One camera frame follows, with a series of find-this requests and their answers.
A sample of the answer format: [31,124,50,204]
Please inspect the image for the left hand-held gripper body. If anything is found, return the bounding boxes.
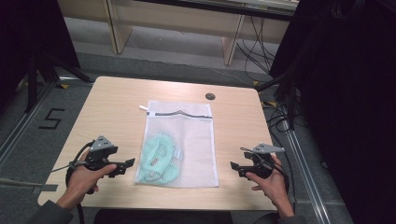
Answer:
[84,134,120,172]

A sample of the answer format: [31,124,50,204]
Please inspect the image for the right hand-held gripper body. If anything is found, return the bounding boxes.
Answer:
[243,142,286,180]

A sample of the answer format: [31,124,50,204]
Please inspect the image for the mint green garment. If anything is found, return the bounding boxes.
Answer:
[136,133,183,185]

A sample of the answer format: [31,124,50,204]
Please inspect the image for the white mesh laundry bag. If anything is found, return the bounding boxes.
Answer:
[134,99,220,189]

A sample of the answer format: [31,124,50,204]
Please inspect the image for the person's right hand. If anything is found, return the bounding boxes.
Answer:
[245,154,295,218]

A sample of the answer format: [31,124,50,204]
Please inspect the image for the person's left hand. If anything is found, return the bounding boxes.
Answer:
[56,149,118,210]

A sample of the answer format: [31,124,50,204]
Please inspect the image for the grey tape strip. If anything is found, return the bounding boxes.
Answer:
[31,184,59,196]

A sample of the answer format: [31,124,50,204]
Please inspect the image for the black metal stand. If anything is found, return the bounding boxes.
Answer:
[254,46,312,131]

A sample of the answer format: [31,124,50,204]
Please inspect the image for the black tripod stand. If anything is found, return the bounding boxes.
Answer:
[23,50,94,114]

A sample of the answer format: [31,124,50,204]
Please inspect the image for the black curtain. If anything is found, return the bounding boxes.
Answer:
[0,0,81,106]
[268,0,396,224]

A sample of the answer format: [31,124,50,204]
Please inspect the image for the light wooden desk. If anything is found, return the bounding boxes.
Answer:
[57,0,301,67]

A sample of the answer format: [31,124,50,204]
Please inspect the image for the right hand-held gripper cable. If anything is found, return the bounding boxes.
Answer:
[239,147,291,194]

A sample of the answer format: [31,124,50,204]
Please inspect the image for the aluminium floor rail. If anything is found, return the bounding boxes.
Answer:
[0,81,58,166]
[279,119,332,224]

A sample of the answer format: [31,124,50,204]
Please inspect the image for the grey floor cable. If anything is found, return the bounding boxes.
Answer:
[0,176,41,189]

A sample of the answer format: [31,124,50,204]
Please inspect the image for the bundle of black floor cables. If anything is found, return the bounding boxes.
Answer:
[235,16,278,82]

